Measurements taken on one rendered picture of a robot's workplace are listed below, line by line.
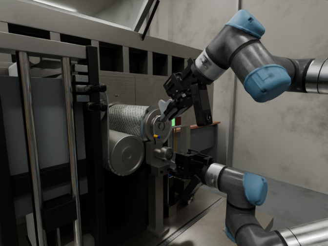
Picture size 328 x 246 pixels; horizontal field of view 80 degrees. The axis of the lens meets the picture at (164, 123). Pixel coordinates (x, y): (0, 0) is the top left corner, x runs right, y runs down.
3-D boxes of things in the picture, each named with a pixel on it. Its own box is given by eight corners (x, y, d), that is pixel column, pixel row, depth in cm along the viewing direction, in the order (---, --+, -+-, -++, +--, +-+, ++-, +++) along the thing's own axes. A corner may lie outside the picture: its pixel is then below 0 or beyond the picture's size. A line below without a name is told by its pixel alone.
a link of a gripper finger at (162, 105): (154, 109, 65) (172, 91, 59) (163, 124, 63) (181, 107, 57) (148, 110, 62) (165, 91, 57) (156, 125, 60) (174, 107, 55)
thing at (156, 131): (153, 139, 62) (153, 116, 61) (149, 138, 64) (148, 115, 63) (169, 135, 68) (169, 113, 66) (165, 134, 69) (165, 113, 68)
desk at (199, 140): (218, 166, 364) (220, 121, 352) (157, 196, 259) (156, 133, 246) (185, 156, 421) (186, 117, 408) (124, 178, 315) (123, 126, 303)
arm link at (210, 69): (232, 71, 49) (215, 68, 43) (219, 83, 52) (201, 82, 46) (216, 50, 52) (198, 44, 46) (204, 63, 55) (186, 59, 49)
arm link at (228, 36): (258, 26, 36) (235, 0, 40) (216, 69, 43) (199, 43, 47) (275, 38, 41) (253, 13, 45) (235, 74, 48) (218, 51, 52)
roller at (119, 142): (112, 180, 55) (110, 138, 53) (76, 158, 73) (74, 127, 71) (145, 168, 63) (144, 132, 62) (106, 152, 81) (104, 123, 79)
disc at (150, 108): (140, 151, 62) (139, 105, 59) (139, 151, 62) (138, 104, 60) (172, 142, 72) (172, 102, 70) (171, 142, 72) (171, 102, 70)
